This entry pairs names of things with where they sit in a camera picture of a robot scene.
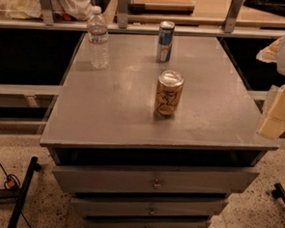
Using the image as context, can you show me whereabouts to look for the clear plastic water bottle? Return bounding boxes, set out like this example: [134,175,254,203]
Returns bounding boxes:
[87,6,109,70]

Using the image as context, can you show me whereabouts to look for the orange soda can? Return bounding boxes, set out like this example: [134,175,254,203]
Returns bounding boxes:
[155,70,185,117]

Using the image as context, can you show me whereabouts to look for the blue silver energy drink can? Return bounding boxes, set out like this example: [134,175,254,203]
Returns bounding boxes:
[157,20,175,62]

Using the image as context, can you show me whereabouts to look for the black bag on desk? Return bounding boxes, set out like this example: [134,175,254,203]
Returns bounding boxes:
[243,0,285,16]

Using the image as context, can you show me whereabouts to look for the black stand leg right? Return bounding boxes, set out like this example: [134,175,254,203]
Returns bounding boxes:
[271,184,285,204]

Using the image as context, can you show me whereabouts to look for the black stand leg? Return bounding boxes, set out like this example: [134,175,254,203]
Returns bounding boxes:
[271,184,285,204]
[0,157,42,228]

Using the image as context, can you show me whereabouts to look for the top grey drawer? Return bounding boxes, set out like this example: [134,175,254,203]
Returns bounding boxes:
[53,165,259,194]

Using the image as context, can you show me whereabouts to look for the middle grey drawer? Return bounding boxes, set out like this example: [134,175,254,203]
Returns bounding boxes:
[71,197,228,217]

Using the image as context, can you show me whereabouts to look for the wooden board on desk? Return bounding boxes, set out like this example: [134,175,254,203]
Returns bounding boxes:
[128,0,194,15]

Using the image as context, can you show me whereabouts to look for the grey metal railing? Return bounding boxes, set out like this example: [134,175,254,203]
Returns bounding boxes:
[0,0,285,46]

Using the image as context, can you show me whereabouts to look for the grey drawer cabinet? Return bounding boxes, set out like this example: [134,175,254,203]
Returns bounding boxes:
[41,34,278,221]

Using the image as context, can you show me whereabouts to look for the white cloth heap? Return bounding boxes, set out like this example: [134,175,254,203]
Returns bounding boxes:
[0,0,92,21]

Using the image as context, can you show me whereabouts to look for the black stand leg left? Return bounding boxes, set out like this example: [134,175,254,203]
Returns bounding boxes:
[0,157,42,228]

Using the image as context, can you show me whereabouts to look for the black cable with orange clip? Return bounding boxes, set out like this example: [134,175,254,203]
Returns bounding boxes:
[0,145,41,228]

